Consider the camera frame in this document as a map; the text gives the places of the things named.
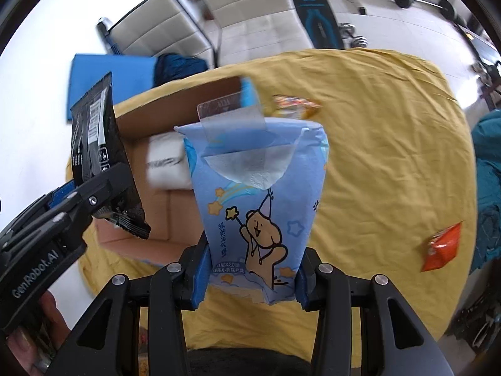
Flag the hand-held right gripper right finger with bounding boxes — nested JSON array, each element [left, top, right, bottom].
[[295, 246, 458, 376]]

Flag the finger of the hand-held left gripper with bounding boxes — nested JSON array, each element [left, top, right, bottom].
[[43, 162, 134, 224], [0, 182, 81, 236]]

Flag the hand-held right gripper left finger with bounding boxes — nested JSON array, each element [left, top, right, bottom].
[[49, 239, 212, 376]]

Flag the black snack packet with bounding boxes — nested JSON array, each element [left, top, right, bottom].
[[70, 71, 152, 239]]

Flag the cardboard box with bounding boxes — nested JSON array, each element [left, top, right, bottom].
[[94, 76, 245, 267]]

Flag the blue cartoon tissue pack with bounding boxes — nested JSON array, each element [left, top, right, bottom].
[[173, 119, 330, 308]]

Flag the person's left hand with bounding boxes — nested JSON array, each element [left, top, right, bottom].
[[5, 292, 73, 376]]

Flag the white packet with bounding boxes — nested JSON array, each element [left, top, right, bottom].
[[146, 132, 192, 191]]

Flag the dark blue cloth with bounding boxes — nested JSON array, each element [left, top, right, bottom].
[[153, 52, 209, 87]]

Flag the yellow tablecloth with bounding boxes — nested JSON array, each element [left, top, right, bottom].
[[65, 48, 476, 361]]

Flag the white padded chair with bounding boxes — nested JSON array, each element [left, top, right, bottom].
[[106, 0, 216, 69], [184, 0, 316, 65]]

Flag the yellow orange snack packet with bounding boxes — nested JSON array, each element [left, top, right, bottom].
[[272, 94, 322, 120]]

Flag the teal cloth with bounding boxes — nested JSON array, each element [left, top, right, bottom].
[[469, 109, 501, 275]]

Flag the dumbbells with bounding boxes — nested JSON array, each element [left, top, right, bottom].
[[338, 23, 369, 48]]

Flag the blue black exercise mat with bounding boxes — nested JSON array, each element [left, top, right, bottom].
[[285, 0, 342, 50]]

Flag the black barbell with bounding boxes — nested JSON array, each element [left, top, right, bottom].
[[391, 0, 457, 18]]

